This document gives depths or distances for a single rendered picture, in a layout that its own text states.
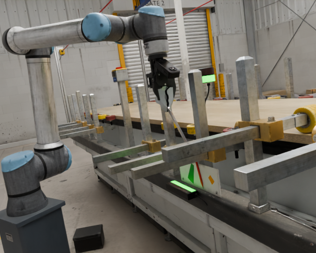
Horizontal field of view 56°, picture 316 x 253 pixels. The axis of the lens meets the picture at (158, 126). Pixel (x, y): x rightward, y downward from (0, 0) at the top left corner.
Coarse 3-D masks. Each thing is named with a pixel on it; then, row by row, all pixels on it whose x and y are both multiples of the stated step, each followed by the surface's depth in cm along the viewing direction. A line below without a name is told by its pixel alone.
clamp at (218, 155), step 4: (224, 148) 101; (208, 152) 102; (212, 152) 99; (216, 152) 99; (220, 152) 100; (224, 152) 101; (208, 156) 102; (212, 156) 100; (216, 156) 99; (220, 156) 100; (224, 156) 101; (208, 160) 102; (212, 160) 100; (216, 160) 100; (220, 160) 100
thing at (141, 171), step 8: (240, 144) 108; (184, 160) 98; (192, 160) 99; (200, 160) 101; (136, 168) 92; (144, 168) 92; (152, 168) 93; (160, 168) 94; (168, 168) 96; (136, 176) 91; (144, 176) 92
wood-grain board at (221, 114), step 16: (112, 112) 279; (160, 112) 213; (176, 112) 198; (192, 112) 184; (208, 112) 172; (224, 112) 162; (240, 112) 153; (272, 112) 137; (288, 112) 130; (208, 128) 130; (224, 128) 120
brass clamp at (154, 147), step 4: (156, 140) 149; (140, 144) 155; (148, 144) 147; (152, 144) 144; (156, 144) 145; (160, 144) 146; (152, 148) 144; (156, 148) 145; (160, 148) 146; (152, 152) 145
